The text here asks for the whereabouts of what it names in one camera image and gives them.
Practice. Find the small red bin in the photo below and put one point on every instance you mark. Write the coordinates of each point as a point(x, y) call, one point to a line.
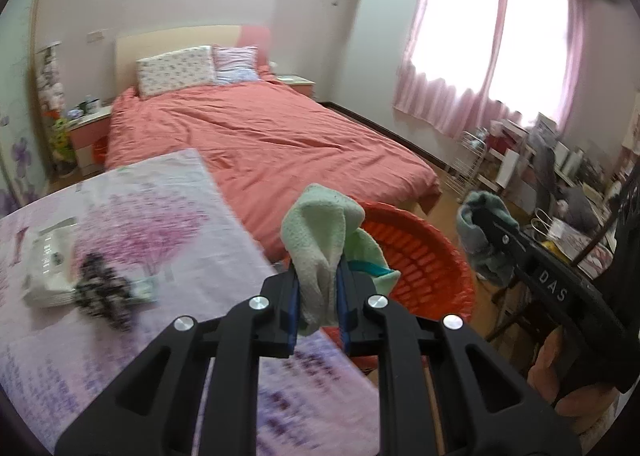
point(100, 150)

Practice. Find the teal green sock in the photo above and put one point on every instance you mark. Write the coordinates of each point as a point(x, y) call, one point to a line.
point(481, 255)

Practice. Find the pink window curtain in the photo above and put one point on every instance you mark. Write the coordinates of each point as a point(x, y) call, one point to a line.
point(469, 62)

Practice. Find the pink striped pillow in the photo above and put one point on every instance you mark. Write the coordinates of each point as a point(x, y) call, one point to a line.
point(235, 64)

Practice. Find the white floral pillow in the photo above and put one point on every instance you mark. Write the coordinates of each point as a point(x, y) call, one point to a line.
point(175, 70)

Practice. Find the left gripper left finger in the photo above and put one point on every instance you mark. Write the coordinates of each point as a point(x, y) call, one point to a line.
point(193, 389)

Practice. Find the white wet wipes pack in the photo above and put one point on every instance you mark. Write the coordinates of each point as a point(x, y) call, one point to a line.
point(50, 279)

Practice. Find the white wire rack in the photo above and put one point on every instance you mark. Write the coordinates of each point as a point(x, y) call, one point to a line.
point(461, 174)

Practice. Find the coral pink bed duvet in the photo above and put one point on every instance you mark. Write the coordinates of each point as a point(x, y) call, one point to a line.
point(263, 144)

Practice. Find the black white mug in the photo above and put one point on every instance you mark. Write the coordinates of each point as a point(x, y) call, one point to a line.
point(86, 107)

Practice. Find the red laundry basket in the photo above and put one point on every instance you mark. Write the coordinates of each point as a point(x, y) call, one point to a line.
point(435, 279)

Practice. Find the beige wooden headboard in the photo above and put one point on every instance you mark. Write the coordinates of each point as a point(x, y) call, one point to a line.
point(129, 49)

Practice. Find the pink white nightstand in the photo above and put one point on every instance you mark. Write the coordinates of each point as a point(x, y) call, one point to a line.
point(83, 133)

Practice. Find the far side nightstand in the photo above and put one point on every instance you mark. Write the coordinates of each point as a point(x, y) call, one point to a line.
point(299, 84)

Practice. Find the floral sliding wardrobe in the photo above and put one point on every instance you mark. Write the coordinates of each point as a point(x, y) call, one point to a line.
point(25, 160)

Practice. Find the black floral fabric scrunchie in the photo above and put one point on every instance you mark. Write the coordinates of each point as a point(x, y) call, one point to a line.
point(101, 293)

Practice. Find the stuffed toy column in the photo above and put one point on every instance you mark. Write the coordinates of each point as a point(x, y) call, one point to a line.
point(52, 103)

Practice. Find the cluttered desk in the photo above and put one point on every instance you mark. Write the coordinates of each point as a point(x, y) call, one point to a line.
point(566, 218)

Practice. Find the light green towel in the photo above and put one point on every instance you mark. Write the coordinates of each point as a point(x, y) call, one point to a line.
point(322, 228)

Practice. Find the floral pink table cloth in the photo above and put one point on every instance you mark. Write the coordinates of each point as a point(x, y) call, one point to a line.
point(165, 218)

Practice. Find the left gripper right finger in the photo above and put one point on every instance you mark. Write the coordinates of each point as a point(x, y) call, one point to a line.
point(442, 388)

